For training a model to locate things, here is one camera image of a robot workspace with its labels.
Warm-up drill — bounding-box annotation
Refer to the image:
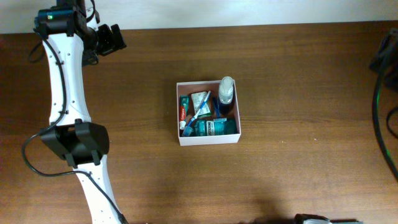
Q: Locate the red green toothpaste tube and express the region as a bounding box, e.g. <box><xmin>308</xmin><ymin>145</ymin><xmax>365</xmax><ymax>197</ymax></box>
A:
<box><xmin>178</xmin><ymin>95</ymin><xmax>190</xmax><ymax>130</ymax></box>

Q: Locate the green white floss packet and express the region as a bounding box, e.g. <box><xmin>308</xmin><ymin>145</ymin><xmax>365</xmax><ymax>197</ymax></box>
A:
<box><xmin>191</xmin><ymin>91</ymin><xmax>211</xmax><ymax>118</ymax></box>

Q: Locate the blue white toothbrush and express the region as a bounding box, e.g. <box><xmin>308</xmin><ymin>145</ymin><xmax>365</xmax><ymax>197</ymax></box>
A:
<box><xmin>182</xmin><ymin>91</ymin><xmax>211</xmax><ymax>137</ymax></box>

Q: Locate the blue disposable razor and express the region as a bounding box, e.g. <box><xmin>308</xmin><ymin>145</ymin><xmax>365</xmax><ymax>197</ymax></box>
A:
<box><xmin>212</xmin><ymin>97</ymin><xmax>227</xmax><ymax>122</ymax></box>

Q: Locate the purple liquid clear bottle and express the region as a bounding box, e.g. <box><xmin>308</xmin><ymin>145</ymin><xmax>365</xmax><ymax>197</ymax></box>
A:
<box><xmin>218</xmin><ymin>77</ymin><xmax>234</xmax><ymax>115</ymax></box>

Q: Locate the teal mouthwash bottle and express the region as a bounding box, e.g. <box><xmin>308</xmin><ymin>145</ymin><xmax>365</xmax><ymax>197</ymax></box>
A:
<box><xmin>194</xmin><ymin>118</ymin><xmax>238</xmax><ymax>136</ymax></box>

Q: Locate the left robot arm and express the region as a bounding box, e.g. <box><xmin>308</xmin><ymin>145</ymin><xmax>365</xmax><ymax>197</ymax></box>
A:
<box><xmin>34</xmin><ymin>0</ymin><xmax>127</xmax><ymax>223</ymax></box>

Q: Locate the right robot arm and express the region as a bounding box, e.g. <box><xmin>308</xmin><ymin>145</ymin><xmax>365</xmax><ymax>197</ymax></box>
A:
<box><xmin>293</xmin><ymin>28</ymin><xmax>397</xmax><ymax>224</ymax></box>

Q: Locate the white cardboard box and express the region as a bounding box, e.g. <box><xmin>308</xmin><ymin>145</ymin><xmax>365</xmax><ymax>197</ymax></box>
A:
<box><xmin>176</xmin><ymin>80</ymin><xmax>242</xmax><ymax>146</ymax></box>

